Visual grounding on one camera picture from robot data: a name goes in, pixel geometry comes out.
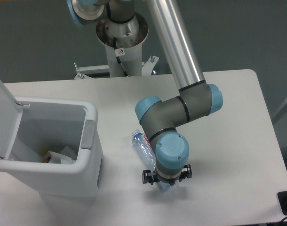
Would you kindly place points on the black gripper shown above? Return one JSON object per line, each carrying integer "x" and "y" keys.
{"x": 153, "y": 177}

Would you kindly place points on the clear plastic water bottle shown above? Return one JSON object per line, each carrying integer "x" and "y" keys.
{"x": 146, "y": 153}

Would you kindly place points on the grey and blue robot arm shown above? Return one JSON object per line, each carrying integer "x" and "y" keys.
{"x": 196, "y": 98}

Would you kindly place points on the trash inside bin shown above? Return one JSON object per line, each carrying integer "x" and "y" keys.
{"x": 65, "y": 156}

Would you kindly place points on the white open trash can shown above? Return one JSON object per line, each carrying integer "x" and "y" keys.
{"x": 30, "y": 126}

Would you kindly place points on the white metal base frame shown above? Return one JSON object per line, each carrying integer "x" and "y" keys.
{"x": 116, "y": 69}

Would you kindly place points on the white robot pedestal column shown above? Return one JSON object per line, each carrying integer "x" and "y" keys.
{"x": 123, "y": 41}

